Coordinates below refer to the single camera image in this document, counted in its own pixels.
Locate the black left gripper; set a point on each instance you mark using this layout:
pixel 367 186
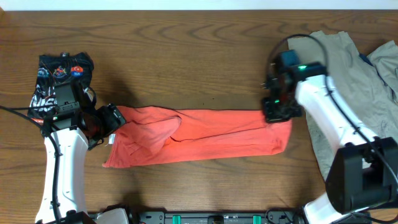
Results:
pixel 114 118

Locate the red orange soccer t-shirt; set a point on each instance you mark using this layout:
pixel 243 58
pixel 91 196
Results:
pixel 154 135

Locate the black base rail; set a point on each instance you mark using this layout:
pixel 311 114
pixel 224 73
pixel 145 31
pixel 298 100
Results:
pixel 123 214

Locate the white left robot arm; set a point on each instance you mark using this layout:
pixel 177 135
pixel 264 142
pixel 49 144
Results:
pixel 71 134

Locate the black folded printed jersey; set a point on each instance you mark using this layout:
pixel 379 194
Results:
pixel 53 71

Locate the khaki cargo shorts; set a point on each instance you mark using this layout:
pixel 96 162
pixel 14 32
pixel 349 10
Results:
pixel 368 83

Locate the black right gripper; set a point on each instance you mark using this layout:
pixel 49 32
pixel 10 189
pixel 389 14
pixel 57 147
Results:
pixel 272 117

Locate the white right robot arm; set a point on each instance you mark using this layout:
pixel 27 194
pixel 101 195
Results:
pixel 363 174

